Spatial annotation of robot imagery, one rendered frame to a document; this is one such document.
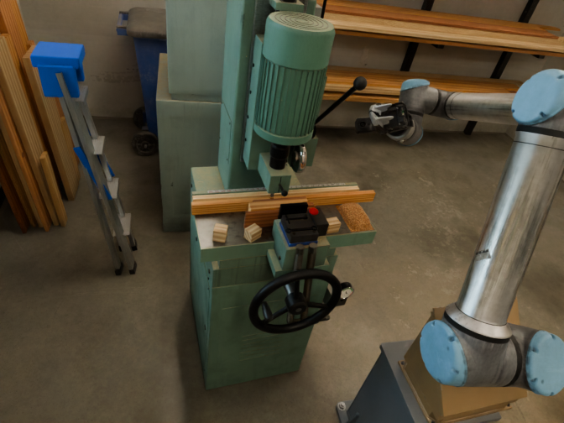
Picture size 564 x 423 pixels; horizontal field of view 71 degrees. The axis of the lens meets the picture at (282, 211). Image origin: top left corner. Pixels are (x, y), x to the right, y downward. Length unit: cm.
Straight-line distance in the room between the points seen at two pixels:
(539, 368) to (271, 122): 89
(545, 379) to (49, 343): 191
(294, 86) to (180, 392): 141
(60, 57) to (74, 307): 119
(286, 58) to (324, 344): 150
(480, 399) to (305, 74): 108
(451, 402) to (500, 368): 32
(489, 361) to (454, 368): 9
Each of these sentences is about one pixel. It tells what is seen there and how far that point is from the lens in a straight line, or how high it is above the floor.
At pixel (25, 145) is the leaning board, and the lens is 241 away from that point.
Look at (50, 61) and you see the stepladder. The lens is 174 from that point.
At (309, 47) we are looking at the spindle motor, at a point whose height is 147.
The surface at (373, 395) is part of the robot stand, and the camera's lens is 170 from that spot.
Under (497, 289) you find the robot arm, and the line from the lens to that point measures 101.
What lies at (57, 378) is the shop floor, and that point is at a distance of 207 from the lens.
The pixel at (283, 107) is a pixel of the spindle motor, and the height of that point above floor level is 131.
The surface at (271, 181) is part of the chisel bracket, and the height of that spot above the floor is 105.
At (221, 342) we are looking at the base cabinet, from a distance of 162.
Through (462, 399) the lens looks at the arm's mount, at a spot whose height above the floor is 67.
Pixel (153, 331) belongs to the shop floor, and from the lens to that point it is 211.
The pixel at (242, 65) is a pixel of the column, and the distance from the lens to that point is 128.
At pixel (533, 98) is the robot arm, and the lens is 98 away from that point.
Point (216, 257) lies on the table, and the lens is 123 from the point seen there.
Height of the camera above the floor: 176
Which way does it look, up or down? 39 degrees down
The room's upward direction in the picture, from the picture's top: 11 degrees clockwise
